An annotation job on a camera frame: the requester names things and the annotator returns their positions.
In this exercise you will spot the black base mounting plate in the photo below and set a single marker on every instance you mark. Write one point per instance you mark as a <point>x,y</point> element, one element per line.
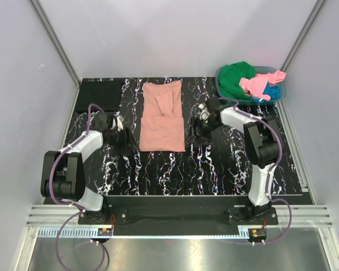
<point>173,216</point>

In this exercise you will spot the orange connector box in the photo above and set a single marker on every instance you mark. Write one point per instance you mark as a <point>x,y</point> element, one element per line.
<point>105,232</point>
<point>257,233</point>

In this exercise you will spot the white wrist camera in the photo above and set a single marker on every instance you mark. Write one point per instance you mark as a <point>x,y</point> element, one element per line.
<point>203,112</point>
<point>117,123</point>

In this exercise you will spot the left orange connector box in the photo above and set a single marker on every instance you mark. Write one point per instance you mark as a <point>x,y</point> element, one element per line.
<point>105,232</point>

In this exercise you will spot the green t shirt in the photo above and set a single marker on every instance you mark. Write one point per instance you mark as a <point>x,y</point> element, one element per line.
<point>229,79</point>

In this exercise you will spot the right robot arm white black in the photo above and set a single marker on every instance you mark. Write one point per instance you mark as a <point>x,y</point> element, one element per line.
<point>263,146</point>

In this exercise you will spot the bright pink t shirt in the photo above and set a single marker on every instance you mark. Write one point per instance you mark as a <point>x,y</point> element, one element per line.
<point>255,86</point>

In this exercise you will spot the dusty pink t shirt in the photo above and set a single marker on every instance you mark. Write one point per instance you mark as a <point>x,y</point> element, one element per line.
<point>162,122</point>

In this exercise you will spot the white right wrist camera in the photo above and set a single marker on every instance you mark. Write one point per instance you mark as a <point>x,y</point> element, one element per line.
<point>203,112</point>

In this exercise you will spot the blue plastic laundry basket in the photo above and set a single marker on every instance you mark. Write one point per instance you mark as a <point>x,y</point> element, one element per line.
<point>280,87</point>

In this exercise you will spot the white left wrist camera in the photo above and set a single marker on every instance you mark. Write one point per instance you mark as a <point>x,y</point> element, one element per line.
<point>117,123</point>

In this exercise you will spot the right orange connector box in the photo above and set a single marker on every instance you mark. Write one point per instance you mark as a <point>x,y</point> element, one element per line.
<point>257,233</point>

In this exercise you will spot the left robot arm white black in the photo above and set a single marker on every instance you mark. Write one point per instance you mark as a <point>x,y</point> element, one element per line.
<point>63,177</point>

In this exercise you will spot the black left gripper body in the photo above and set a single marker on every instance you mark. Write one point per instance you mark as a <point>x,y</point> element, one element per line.
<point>117,139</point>

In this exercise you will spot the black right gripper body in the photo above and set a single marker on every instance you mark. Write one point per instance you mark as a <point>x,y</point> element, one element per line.
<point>204,127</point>

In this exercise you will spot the folded black t shirt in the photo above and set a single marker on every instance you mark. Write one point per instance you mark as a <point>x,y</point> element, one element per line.
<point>106,94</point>

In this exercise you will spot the blue t shirt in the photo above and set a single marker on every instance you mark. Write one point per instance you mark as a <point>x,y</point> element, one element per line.
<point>273,91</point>

